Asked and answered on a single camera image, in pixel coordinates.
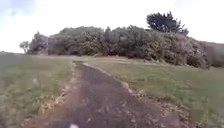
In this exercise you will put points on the thicket of bushes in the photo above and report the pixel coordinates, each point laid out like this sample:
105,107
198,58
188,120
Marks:
126,43

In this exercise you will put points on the dark leaf-strewn dirt path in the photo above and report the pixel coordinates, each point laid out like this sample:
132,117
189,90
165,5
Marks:
96,100

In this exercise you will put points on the grass field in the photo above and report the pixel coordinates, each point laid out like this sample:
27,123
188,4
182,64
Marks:
173,80

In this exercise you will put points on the dark tall tree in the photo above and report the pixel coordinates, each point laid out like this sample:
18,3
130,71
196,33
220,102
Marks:
165,22

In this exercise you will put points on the robot's own part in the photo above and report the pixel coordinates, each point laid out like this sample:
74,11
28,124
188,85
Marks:
73,126

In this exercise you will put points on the grass verge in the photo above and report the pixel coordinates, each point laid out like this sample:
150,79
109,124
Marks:
30,83

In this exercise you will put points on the small pale tree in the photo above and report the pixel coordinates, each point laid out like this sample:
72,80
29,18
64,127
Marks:
24,46

